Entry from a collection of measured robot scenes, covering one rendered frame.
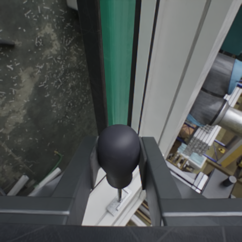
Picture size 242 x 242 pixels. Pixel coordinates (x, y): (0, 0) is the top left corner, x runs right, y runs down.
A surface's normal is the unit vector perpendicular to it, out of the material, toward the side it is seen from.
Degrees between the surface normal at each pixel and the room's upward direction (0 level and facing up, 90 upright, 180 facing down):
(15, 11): 0
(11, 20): 0
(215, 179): 90
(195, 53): 90
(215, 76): 90
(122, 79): 0
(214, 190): 90
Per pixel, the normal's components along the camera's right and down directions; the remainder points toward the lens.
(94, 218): 0.00, -0.60
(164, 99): -0.64, 0.62
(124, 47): 0.77, 0.52
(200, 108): -0.54, 0.32
